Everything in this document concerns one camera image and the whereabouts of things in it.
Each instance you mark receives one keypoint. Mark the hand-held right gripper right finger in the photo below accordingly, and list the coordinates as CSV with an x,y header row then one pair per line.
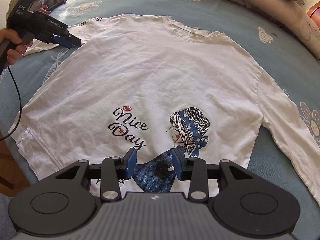
x,y
178,165

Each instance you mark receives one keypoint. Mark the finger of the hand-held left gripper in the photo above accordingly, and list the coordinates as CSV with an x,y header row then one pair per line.
x,y
61,40

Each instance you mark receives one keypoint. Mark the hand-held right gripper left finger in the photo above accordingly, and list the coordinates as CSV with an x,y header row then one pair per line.
x,y
131,164

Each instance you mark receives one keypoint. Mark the white printed long-sleeve shirt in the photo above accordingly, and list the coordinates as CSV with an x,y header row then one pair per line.
x,y
150,67

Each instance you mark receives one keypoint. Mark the person's left hand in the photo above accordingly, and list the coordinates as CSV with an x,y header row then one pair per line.
x,y
13,55

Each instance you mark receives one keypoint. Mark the person's grey trousers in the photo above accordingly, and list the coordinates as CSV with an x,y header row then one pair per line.
x,y
6,215

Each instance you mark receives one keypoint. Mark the blue floral bed sheet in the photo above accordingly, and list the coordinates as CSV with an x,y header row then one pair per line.
x,y
212,12

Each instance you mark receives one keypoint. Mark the pink floral folded quilt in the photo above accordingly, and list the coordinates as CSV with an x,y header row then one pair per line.
x,y
287,17

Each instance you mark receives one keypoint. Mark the wooden headboard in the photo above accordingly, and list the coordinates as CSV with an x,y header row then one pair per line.
x,y
314,11

